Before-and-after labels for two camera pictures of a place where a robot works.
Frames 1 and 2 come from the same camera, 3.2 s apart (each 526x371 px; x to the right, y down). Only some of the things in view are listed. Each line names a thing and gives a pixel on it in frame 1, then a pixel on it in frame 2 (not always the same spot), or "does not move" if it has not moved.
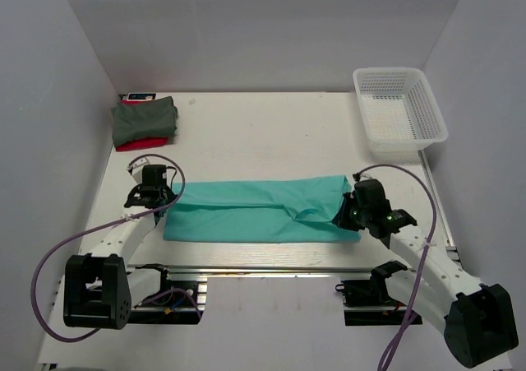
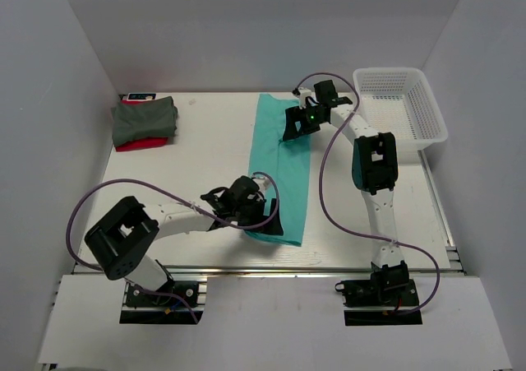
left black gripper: x=172 y=197 -> x=260 y=205
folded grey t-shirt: x=141 y=120 does not move
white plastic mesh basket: x=399 y=113 does not move
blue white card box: x=141 y=96 does not move
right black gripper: x=342 y=219 -> x=296 y=114
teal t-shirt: x=287 y=211 -> x=288 y=161
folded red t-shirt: x=141 y=143 does not move
